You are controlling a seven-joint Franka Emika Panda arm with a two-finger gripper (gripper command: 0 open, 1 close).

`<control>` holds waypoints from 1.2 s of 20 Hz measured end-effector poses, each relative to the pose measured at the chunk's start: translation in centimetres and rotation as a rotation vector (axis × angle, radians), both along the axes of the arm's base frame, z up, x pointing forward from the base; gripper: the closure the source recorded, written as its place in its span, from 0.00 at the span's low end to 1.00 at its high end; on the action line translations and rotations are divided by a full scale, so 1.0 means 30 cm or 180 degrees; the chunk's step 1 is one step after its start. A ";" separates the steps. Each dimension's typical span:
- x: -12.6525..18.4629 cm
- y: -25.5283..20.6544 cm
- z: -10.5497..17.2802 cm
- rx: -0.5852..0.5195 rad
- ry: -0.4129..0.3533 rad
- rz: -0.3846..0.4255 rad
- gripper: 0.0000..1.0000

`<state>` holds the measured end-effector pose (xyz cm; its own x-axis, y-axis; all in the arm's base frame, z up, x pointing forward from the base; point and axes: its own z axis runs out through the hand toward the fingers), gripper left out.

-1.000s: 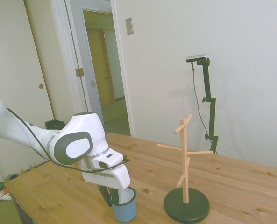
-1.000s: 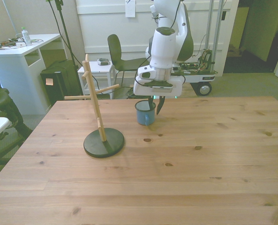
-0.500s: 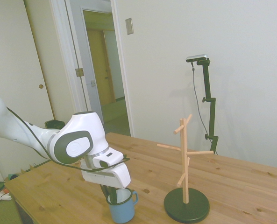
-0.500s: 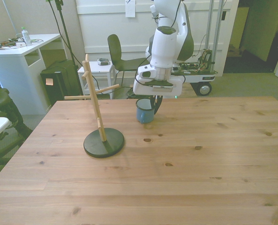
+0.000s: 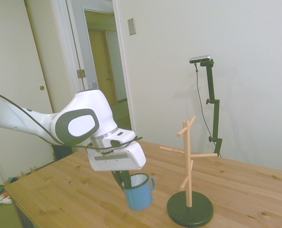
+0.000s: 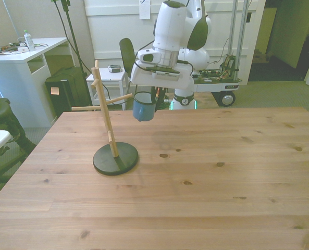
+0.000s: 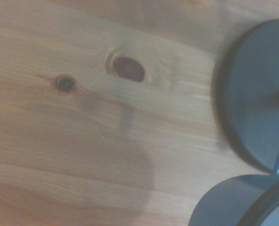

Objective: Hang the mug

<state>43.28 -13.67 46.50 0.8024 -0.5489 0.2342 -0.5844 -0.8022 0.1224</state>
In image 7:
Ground blue-grey mug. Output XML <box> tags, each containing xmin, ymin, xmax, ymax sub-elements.
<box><xmin>188</xmin><ymin>136</ymin><xmax>279</xmax><ymax>226</ymax></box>

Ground dark blue round plate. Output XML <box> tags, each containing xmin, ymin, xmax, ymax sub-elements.
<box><xmin>211</xmin><ymin>18</ymin><xmax>279</xmax><ymax>174</ymax></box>

